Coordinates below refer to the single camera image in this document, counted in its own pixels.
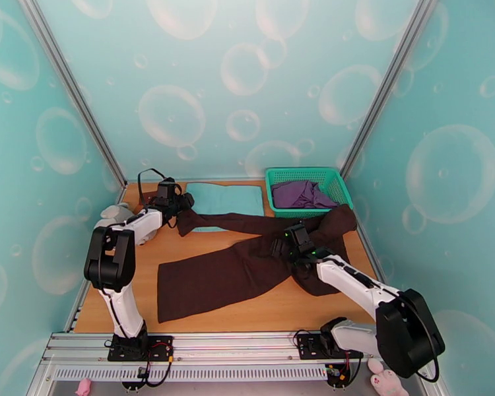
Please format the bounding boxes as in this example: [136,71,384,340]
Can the dark brown trousers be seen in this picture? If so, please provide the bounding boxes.
[156,203,358,324]

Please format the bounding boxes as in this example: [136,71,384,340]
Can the green plastic basket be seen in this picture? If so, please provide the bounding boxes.
[265,167,354,220]

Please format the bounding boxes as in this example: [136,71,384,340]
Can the folded teal trousers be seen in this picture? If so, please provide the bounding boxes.
[185,182,266,234]

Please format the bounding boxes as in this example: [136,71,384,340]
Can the purple trousers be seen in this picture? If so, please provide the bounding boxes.
[271,180,340,210]

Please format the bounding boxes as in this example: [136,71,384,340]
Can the grey white plush dog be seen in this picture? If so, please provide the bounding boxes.
[93,202,158,244]

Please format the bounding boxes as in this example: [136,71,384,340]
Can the pink white plush rabbit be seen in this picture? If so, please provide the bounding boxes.
[368,357,409,396]

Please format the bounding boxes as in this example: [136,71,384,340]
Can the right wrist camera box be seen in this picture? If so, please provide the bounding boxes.
[288,223,311,243]

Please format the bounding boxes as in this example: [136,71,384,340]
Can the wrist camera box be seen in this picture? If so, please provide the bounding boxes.
[156,178,178,199]
[288,223,311,243]

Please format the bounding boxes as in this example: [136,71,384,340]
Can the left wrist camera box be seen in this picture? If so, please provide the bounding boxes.
[156,178,178,199]

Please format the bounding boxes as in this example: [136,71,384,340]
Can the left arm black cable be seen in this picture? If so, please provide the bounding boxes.
[137,168,179,216]

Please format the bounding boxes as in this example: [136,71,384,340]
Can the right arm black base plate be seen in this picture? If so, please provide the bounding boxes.
[295,332,364,360]

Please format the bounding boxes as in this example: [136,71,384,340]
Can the aluminium front frame rail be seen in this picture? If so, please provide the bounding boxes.
[41,329,432,367]

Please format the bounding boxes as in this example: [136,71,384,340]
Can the red black power wire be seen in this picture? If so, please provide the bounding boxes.
[325,350,364,388]
[145,343,176,388]

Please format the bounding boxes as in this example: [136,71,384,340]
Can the white slotted cable duct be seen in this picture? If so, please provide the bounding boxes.
[51,364,329,383]

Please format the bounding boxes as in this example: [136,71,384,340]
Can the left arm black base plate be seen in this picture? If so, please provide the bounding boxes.
[107,335,174,363]

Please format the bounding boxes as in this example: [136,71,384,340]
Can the aluminium frame post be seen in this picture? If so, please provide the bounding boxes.
[16,0,127,188]
[337,0,442,183]

